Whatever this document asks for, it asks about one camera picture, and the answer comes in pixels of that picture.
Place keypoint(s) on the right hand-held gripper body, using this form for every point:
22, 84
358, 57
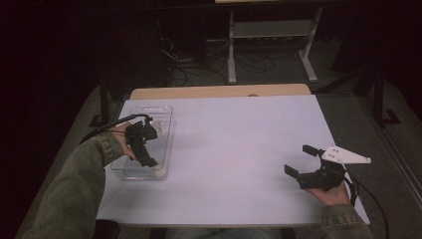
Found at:
323, 177

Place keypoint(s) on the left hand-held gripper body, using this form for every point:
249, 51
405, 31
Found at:
137, 136

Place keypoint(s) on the clear plastic tray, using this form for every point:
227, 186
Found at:
164, 132

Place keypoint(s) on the person's left hand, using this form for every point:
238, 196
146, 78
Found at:
123, 141

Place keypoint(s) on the person's right hand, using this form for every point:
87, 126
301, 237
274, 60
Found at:
333, 195

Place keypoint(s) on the black metal stand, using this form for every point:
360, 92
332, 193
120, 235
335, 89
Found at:
379, 99
103, 106

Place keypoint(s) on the white table cover sheet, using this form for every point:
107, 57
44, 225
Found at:
232, 139

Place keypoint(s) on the white metal desk frame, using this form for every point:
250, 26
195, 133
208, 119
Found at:
272, 29

